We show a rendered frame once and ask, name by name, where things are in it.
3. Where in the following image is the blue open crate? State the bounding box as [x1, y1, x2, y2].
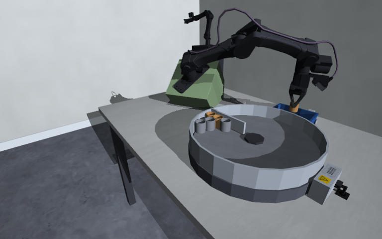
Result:
[273, 103, 319, 124]

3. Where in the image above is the bronze bushing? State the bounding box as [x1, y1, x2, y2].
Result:
[206, 112, 216, 118]
[289, 102, 299, 113]
[213, 115, 223, 128]

